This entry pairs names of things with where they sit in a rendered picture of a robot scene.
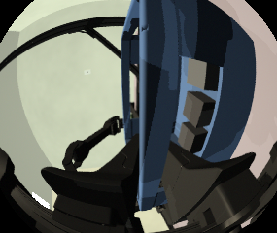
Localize dark blue plastic crate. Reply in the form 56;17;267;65
121;0;256;211

